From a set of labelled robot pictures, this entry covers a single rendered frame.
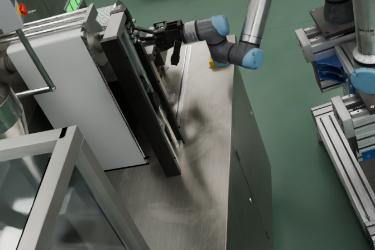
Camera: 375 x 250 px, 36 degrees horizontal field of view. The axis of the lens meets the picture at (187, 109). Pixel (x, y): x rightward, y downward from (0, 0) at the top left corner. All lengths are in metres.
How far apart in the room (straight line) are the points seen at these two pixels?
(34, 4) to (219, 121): 0.79
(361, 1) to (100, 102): 0.82
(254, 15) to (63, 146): 1.16
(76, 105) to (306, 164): 1.51
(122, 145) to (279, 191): 1.21
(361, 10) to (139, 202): 0.88
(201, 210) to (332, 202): 1.19
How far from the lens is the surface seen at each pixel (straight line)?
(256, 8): 2.02
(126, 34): 1.66
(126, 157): 1.95
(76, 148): 1.01
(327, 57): 2.50
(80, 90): 1.78
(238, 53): 2.02
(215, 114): 2.03
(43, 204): 0.91
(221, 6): 4.47
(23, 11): 1.42
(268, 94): 3.48
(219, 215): 1.71
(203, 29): 2.05
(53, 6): 2.32
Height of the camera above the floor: 2.17
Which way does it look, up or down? 37 degrees down
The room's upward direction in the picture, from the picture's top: 23 degrees counter-clockwise
